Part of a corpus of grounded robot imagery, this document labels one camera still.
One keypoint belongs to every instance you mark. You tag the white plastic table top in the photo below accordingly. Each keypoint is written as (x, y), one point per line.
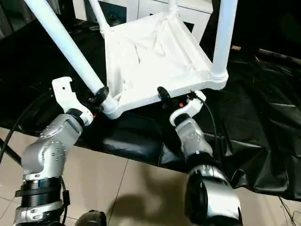
(152, 70)

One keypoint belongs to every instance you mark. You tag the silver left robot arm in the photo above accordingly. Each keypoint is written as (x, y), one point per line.
(54, 141)

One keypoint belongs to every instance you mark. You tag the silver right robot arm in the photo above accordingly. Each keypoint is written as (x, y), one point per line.
(200, 153)

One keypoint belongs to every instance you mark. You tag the small yellow label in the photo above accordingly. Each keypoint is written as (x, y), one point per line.
(235, 47)

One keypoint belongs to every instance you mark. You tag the black table mat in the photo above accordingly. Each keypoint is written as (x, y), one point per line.
(258, 106)

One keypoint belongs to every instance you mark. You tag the white glass-door cabinet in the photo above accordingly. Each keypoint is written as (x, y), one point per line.
(150, 9)

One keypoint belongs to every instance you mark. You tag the long black bar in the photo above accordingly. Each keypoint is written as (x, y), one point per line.
(279, 56)

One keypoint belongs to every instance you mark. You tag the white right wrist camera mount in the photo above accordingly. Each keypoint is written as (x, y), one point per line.
(192, 106)

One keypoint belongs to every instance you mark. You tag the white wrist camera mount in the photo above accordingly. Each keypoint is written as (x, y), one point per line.
(68, 99)
(192, 106)

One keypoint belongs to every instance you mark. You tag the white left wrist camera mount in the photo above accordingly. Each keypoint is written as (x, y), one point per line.
(68, 99)

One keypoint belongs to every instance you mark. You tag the black metal table frame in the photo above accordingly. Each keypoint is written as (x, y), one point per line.
(10, 150)

